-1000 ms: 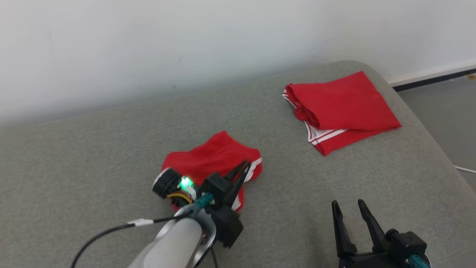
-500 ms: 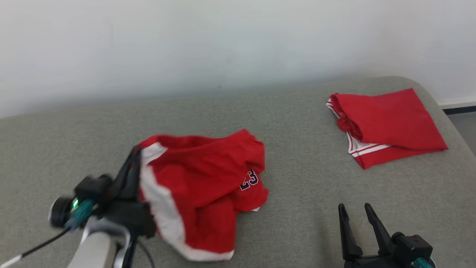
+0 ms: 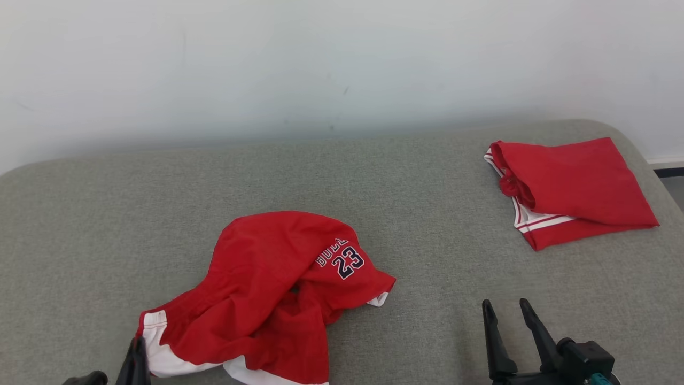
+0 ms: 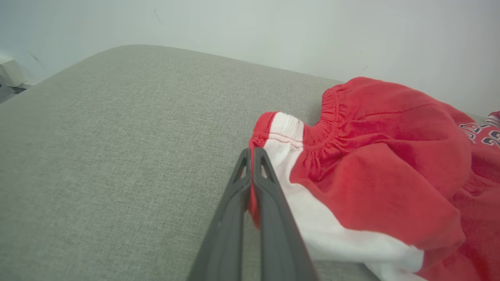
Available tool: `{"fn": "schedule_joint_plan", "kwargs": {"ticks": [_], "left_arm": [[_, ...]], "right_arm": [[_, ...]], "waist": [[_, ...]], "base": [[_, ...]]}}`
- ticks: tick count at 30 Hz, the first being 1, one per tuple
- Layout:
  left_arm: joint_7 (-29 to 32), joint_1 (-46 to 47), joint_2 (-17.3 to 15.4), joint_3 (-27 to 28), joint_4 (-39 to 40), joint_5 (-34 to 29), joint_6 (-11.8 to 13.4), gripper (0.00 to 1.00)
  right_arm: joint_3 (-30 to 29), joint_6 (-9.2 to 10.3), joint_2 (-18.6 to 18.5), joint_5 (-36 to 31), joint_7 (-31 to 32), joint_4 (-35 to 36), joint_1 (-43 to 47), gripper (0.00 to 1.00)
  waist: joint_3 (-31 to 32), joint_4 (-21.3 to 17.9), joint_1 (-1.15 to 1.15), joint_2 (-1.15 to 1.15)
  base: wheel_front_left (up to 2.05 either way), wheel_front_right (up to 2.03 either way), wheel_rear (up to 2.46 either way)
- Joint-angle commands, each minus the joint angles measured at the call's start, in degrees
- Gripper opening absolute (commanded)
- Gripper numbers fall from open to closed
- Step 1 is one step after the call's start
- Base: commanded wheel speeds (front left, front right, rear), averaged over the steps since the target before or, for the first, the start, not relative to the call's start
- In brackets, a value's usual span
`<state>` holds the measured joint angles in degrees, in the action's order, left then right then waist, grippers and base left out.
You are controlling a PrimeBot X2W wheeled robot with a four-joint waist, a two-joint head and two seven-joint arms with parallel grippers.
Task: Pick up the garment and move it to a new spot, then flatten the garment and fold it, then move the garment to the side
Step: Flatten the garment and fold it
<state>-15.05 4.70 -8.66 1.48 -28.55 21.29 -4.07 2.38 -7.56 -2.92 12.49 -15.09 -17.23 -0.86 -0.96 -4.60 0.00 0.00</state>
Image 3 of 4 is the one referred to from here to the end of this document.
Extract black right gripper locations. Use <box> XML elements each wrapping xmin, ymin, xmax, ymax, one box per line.
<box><xmin>482</xmin><ymin>298</ymin><xmax>591</xmax><ymax>385</ymax></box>

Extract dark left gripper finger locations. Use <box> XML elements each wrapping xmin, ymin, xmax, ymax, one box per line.
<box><xmin>139</xmin><ymin>337</ymin><xmax>153</xmax><ymax>385</ymax></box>
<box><xmin>115</xmin><ymin>338</ymin><xmax>141</xmax><ymax>385</ymax></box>

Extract red shorts with white trim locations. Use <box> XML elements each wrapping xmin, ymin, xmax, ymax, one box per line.
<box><xmin>135</xmin><ymin>210</ymin><xmax>397</xmax><ymax>385</ymax></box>

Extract red basketball jersey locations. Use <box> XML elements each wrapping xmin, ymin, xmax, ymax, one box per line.
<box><xmin>484</xmin><ymin>137</ymin><xmax>660</xmax><ymax>252</ymax></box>

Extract grey fabric sofa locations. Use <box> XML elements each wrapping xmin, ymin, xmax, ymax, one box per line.
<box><xmin>0</xmin><ymin>119</ymin><xmax>684</xmax><ymax>385</ymax></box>

